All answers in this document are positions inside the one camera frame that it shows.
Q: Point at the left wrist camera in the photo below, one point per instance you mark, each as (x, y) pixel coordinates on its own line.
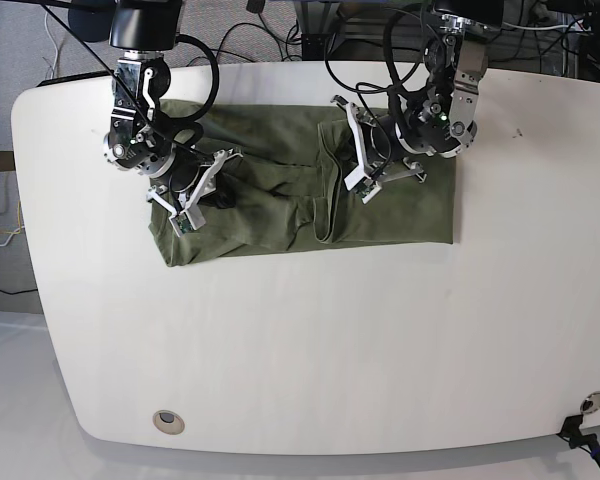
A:
(367, 191)

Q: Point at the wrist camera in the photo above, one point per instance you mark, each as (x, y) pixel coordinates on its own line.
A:
(186, 221)
(367, 191)

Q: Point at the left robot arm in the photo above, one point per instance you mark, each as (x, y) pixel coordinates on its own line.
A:
(437, 118)

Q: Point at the green T-shirt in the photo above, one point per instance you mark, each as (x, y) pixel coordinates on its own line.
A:
(290, 191)

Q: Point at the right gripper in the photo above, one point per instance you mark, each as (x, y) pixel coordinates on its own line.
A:
(195, 178)

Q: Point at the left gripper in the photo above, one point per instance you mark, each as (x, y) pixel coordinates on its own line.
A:
(380, 158)

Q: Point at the table grommet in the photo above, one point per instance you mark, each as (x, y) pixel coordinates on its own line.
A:
(168, 422)
(590, 404)

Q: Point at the black cable clamp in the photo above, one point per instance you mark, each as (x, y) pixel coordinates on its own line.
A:
(571, 433)

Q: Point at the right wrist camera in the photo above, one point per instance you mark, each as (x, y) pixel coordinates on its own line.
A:
(186, 221)

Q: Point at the left table grommet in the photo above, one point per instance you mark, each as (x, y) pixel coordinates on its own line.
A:
(168, 422)

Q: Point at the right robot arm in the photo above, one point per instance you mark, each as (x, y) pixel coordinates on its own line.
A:
(143, 137)

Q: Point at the right table grommet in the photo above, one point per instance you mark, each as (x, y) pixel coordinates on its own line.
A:
(590, 404)

